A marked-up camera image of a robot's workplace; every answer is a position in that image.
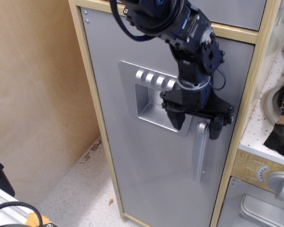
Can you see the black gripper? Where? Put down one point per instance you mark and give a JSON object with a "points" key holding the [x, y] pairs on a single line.
{"points": [[203, 103]]}

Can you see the silver fridge door handle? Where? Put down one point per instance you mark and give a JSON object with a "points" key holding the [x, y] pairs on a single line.
{"points": [[202, 136]]}

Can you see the grey fridge door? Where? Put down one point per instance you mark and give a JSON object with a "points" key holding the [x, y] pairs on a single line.
{"points": [[153, 165]]}

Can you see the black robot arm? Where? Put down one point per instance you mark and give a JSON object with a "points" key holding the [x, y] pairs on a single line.
{"points": [[191, 39]]}

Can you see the silver ice dispenser panel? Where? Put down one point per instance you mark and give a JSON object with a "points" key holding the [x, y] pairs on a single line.
{"points": [[142, 87]]}

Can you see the white speckled stove top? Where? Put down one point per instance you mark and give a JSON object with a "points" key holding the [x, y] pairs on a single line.
{"points": [[262, 120]]}

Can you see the black torn tape piece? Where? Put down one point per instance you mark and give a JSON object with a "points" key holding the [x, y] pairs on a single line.
{"points": [[280, 127]]}

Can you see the grey oven door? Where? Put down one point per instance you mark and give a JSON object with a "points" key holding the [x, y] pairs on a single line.
{"points": [[230, 214]]}

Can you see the silver oven knob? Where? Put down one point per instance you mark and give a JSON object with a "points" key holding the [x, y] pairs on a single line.
{"points": [[275, 181]]}

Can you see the grey freezer door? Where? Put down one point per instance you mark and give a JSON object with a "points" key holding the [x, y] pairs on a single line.
{"points": [[240, 13]]}

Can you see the orange tape scrap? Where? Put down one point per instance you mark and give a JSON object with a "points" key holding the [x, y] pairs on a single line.
{"points": [[32, 220]]}

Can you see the wooden toy kitchen frame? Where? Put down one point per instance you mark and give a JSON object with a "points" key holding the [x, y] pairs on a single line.
{"points": [[246, 51]]}

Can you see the silver oven door handle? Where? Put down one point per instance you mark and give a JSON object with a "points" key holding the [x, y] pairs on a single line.
{"points": [[261, 213]]}

